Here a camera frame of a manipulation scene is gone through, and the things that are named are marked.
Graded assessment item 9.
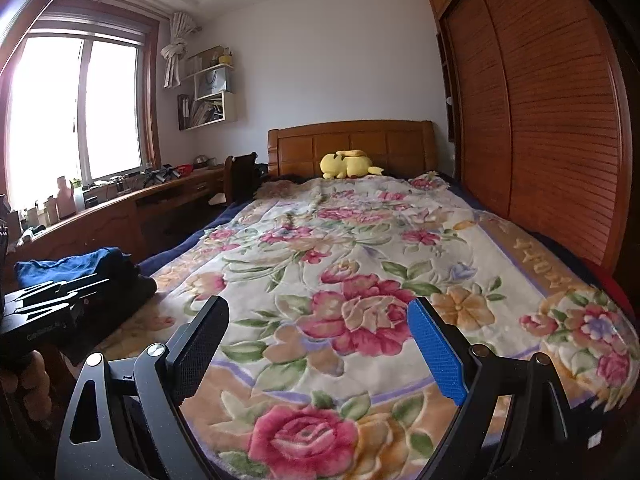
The navy blue suit jacket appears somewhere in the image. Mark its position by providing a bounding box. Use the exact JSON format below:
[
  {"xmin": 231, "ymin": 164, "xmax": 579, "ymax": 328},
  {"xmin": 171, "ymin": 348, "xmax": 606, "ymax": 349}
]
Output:
[{"xmin": 14, "ymin": 247, "xmax": 139, "ymax": 288}]

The yellow plush toy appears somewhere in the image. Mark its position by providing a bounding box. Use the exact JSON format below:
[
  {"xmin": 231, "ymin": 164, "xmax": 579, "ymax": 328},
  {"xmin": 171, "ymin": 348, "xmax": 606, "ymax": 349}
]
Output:
[{"xmin": 320, "ymin": 150, "xmax": 384, "ymax": 180}]

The navy blue bed sheet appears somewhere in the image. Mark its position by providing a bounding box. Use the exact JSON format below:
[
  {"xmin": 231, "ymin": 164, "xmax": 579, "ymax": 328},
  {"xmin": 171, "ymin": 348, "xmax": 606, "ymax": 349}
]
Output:
[{"xmin": 138, "ymin": 200, "xmax": 250, "ymax": 276}]

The black folded clothes pile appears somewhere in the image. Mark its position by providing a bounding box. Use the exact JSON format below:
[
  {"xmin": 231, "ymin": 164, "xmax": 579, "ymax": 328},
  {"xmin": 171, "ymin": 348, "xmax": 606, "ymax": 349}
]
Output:
[{"xmin": 60, "ymin": 255, "xmax": 157, "ymax": 365}]

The wooden desk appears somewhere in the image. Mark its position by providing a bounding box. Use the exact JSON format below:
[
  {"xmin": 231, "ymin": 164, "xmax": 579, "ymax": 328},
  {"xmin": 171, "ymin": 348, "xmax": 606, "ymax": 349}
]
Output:
[{"xmin": 2, "ymin": 165, "xmax": 224, "ymax": 290}]

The white wall shelf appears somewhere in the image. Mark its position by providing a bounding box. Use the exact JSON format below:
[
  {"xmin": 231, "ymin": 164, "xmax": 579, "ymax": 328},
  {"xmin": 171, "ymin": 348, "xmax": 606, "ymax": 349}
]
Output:
[{"xmin": 177, "ymin": 46, "xmax": 236, "ymax": 131}]

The wooden slatted wardrobe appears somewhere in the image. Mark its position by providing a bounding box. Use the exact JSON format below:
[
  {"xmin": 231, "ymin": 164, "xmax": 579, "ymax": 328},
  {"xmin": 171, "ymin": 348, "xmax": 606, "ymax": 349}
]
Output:
[{"xmin": 430, "ymin": 0, "xmax": 632, "ymax": 270}]

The floral bed blanket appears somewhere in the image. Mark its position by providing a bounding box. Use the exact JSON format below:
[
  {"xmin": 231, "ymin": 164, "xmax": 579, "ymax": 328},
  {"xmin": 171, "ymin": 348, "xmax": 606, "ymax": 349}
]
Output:
[{"xmin": 101, "ymin": 174, "xmax": 639, "ymax": 479}]

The window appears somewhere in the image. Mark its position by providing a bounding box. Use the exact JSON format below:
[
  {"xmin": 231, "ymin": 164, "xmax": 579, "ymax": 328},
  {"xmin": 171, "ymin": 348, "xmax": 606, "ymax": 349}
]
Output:
[{"xmin": 1, "ymin": 0, "xmax": 160, "ymax": 210}]

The wooden bed headboard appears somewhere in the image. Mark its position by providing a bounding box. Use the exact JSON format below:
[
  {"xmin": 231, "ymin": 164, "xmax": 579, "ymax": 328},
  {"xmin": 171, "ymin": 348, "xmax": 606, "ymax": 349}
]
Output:
[{"xmin": 268, "ymin": 119, "xmax": 438, "ymax": 179}]

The tied white curtain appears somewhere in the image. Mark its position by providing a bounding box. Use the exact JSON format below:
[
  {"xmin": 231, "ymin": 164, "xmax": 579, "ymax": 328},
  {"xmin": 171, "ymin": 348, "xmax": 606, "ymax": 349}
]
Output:
[{"xmin": 160, "ymin": 11, "xmax": 201, "ymax": 89}]

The dark wooden chair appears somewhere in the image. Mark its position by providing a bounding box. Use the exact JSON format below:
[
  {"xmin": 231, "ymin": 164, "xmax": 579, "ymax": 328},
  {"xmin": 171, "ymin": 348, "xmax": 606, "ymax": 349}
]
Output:
[{"xmin": 224, "ymin": 152, "xmax": 269, "ymax": 205}]

